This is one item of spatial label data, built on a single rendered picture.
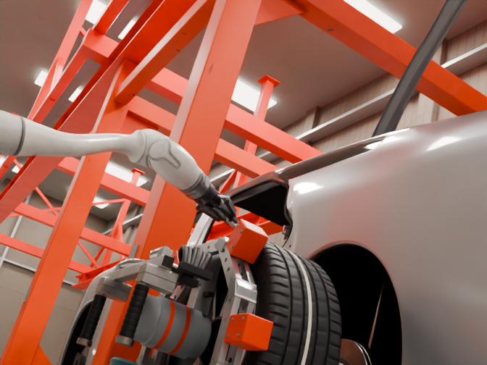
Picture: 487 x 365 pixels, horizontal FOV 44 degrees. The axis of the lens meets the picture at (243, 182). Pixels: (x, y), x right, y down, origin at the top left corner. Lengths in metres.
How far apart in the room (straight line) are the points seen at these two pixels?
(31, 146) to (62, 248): 2.63
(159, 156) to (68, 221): 2.52
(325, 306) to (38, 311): 2.71
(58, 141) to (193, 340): 0.64
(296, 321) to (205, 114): 1.18
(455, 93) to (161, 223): 1.94
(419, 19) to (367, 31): 5.83
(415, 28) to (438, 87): 5.74
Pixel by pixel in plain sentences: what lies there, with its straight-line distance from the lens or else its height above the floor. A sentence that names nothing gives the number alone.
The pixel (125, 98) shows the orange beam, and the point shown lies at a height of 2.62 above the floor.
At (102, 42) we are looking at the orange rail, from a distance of 5.36.
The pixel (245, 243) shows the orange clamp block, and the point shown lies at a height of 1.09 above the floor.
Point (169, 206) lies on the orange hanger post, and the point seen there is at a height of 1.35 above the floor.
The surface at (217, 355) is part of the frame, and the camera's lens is 1.53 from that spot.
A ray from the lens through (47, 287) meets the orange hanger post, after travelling 4.13.
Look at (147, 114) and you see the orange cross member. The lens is 4.63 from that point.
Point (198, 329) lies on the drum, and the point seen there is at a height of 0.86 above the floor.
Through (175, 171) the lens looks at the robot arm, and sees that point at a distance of 1.76.
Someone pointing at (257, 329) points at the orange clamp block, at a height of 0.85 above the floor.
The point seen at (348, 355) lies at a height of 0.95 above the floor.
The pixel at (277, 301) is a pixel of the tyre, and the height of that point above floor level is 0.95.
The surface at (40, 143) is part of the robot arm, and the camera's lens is 1.59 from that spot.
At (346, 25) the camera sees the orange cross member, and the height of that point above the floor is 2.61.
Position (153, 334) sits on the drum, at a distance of 1.68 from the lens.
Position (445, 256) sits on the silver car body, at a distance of 1.75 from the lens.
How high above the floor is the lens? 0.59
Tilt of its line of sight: 23 degrees up
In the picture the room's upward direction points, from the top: 16 degrees clockwise
